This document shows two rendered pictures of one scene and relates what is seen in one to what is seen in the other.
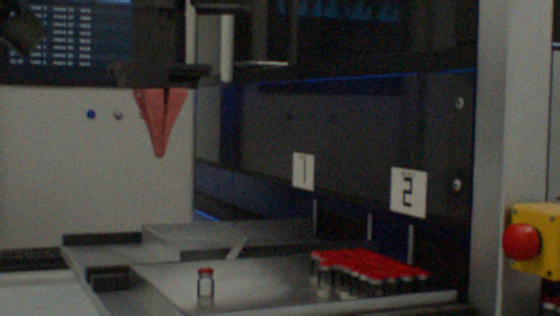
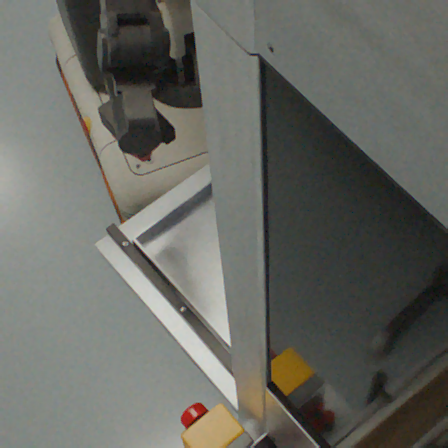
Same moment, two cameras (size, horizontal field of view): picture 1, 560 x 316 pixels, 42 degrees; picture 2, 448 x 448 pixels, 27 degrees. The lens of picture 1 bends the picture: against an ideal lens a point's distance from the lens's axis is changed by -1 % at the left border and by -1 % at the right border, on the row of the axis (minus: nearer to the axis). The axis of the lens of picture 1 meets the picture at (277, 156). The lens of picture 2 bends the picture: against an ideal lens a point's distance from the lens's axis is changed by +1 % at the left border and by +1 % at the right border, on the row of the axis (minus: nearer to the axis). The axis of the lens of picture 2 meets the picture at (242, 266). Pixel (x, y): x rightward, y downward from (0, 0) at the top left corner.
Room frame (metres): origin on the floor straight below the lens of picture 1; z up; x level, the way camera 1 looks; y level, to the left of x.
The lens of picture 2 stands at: (0.75, -0.66, 2.24)
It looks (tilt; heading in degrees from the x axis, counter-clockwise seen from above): 63 degrees down; 77
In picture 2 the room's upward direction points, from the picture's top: 4 degrees counter-clockwise
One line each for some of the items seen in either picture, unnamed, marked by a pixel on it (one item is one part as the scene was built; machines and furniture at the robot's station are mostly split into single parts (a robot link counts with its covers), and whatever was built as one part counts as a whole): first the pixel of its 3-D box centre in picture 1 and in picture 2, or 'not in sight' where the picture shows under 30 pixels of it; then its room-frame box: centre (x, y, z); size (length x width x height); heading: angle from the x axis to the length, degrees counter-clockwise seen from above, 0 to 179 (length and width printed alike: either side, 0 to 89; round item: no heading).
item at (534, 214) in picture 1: (556, 239); (217, 443); (0.78, -0.30, 0.99); 0.08 x 0.07 x 0.07; 113
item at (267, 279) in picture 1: (284, 291); (259, 265); (0.93, -0.01, 0.90); 0.34 x 0.26 x 0.04; 114
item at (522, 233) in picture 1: (523, 242); (196, 419); (0.76, -0.26, 0.99); 0.04 x 0.04 x 0.04; 23
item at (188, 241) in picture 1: (254, 241); not in sight; (1.27, 0.04, 0.90); 0.34 x 0.26 x 0.04; 113
